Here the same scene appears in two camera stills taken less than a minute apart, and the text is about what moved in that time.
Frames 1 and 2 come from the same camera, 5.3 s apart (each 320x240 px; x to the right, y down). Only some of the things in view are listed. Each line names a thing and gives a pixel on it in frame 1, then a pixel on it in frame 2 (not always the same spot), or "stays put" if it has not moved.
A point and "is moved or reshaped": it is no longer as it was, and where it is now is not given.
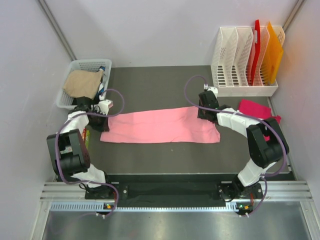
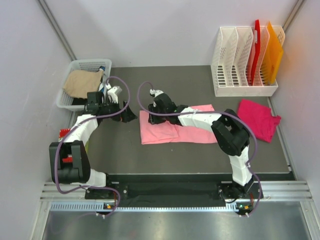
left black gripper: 104,127 to 126,115
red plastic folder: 255,51 stays put
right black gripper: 201,115 to 153,119
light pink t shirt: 182,125 is moved or reshaped
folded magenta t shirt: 257,110 stays put
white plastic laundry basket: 65,99 stays put
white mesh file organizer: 232,62 stays put
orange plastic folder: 273,56 stays put
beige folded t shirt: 83,83 stays put
